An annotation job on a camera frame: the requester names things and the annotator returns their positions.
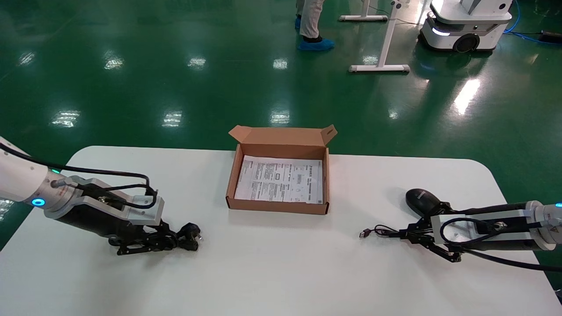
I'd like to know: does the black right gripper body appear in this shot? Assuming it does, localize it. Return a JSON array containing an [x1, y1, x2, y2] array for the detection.
[[428, 202, 545, 253]]

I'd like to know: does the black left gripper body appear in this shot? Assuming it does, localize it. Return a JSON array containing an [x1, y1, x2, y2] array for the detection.
[[55, 205, 164, 246]]

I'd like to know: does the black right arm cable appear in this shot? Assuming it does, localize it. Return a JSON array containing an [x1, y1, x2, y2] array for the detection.
[[439, 217, 562, 273]]

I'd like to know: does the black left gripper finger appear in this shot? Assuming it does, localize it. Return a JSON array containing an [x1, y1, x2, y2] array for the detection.
[[116, 240, 179, 256], [145, 221, 179, 241]]

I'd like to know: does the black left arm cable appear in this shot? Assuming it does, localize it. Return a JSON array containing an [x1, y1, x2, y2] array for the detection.
[[0, 142, 159, 210]]

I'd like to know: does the person with blue shoe covers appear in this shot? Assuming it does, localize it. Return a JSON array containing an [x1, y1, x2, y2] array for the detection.
[[295, 0, 335, 52]]

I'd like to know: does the white printed instruction sheet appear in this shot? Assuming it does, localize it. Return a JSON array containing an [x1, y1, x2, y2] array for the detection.
[[234, 155, 324, 205]]

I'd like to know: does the black wired computer mouse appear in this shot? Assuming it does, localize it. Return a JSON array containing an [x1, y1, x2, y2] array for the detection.
[[359, 188, 442, 240]]

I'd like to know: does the black power cable with plug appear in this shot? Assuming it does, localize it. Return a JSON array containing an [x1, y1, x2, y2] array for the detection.
[[173, 223, 202, 251]]

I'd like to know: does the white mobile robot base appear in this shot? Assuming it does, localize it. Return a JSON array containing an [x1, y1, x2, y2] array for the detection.
[[419, 0, 513, 54]]

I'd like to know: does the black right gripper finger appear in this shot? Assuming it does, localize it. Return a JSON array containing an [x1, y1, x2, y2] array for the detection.
[[398, 202, 453, 240], [410, 238, 462, 264]]

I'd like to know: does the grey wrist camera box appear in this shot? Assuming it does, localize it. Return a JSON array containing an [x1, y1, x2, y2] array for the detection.
[[70, 176, 166, 226], [430, 209, 544, 247]]

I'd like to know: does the blue floor cable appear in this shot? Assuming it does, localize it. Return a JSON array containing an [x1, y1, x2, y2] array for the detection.
[[503, 0, 562, 45]]

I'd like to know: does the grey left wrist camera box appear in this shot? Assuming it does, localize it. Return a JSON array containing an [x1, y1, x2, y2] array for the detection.
[[70, 176, 166, 226]]

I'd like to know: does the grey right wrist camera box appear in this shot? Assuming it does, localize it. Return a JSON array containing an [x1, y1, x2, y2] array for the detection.
[[430, 209, 544, 247]]

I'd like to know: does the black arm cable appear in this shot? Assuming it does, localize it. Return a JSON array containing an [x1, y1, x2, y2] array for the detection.
[[0, 142, 159, 210], [439, 217, 562, 273]]

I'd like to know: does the brown cardboard box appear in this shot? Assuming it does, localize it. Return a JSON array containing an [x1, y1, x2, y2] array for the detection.
[[226, 124, 338, 215]]

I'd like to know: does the white T-foot stand leg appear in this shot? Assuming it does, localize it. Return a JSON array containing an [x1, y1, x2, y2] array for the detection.
[[348, 0, 411, 74], [339, 0, 389, 22]]

